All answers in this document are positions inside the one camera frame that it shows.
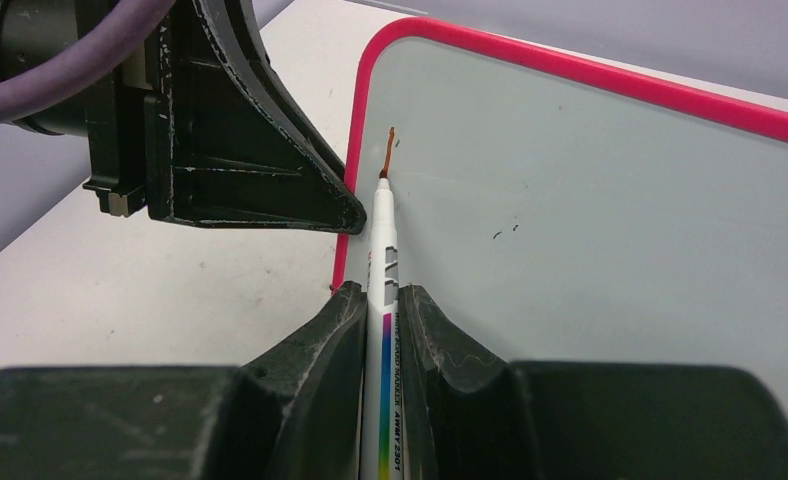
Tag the pink framed whiteboard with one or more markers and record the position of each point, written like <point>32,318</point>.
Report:
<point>557,207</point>

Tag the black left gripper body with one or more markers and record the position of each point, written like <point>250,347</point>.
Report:
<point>75,68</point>

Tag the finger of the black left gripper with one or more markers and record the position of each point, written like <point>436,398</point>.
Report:
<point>226,146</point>

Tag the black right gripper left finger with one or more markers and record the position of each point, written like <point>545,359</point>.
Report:
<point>291,413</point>

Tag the white whiteboard marker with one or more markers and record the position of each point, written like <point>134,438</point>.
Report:
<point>382,452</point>

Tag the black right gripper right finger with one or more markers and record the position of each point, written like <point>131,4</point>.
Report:
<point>471,415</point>

